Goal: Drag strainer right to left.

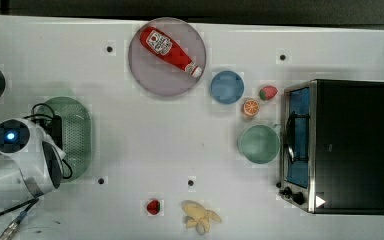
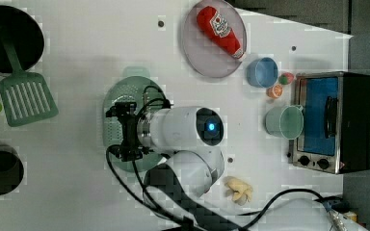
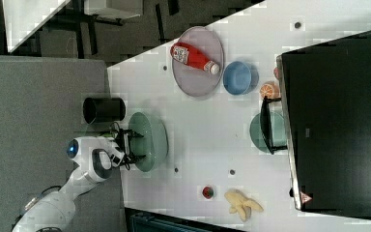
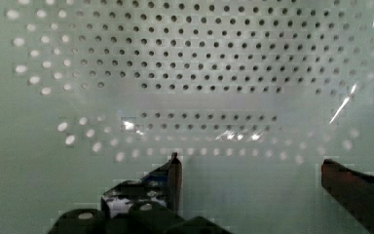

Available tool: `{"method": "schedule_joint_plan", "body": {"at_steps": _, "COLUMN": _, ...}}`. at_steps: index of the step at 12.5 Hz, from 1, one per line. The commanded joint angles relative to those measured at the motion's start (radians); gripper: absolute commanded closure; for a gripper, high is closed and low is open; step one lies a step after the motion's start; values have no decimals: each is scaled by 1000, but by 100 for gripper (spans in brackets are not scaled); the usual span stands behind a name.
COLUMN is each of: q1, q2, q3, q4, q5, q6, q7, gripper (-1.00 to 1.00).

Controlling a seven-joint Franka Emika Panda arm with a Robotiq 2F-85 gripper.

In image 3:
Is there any toy strawberry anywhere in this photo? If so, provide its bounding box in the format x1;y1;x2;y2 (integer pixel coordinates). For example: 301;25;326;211
273;68;279;79

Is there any peeled toy banana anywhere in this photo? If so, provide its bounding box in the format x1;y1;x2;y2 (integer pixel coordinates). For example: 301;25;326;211
224;189;264;222

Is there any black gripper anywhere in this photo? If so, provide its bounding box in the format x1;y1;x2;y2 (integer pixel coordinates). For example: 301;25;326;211
113;129;146;165

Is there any blue bowl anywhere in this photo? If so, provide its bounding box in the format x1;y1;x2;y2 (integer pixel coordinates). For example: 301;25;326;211
223;61;259;96

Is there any toy orange slice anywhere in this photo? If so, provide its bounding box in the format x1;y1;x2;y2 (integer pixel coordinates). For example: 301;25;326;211
260;82;280;99

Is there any green plastic strainer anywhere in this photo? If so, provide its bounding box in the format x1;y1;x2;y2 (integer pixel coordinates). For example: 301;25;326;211
128;112;168;172

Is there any grey round plate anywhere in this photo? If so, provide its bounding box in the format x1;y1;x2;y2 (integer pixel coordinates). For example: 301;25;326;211
172;26;224;97

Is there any red toy tomato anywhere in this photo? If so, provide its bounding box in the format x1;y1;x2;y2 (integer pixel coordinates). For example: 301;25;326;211
202;186;214;199

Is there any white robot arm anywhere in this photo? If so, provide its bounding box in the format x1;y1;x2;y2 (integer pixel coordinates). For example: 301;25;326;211
11;129;143;232

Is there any red ketchup bottle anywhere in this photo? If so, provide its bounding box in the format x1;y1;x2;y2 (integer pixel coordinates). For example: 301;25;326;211
170;42;220;74

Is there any black toaster oven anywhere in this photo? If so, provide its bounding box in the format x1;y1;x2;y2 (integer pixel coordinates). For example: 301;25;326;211
260;30;371;219

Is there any green toy vegetable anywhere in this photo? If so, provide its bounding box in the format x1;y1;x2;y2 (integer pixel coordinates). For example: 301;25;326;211
100;132;113;137

